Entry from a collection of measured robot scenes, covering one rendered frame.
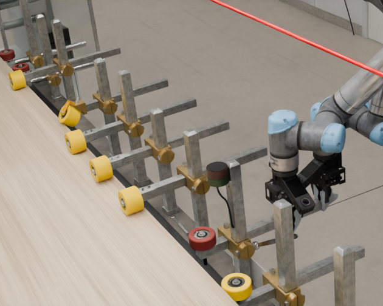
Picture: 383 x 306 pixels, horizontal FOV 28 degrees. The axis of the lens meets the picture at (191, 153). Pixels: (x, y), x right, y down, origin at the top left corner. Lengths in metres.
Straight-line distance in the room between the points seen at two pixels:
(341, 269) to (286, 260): 0.28
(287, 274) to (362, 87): 0.52
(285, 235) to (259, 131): 2.80
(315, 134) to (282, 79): 3.52
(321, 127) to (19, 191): 1.14
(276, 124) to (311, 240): 1.85
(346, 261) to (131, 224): 0.80
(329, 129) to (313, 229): 1.91
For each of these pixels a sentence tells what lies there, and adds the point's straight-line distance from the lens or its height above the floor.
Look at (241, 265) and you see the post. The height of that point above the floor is 0.79.
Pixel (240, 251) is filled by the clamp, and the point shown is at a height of 0.86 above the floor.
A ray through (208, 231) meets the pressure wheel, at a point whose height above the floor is 0.90.
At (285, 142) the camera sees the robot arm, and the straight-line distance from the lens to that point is 1.95.
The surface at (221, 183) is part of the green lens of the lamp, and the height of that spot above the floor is 1.10.
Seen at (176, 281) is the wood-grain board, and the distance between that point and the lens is 2.08.
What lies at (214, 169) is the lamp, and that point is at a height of 1.13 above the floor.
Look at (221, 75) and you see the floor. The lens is 5.59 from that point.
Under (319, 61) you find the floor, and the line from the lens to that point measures 5.71.
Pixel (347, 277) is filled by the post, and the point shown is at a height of 1.06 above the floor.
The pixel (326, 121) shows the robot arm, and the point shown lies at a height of 1.29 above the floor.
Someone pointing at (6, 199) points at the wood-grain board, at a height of 0.90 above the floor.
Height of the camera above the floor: 2.17
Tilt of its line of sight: 28 degrees down
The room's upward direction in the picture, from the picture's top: 7 degrees counter-clockwise
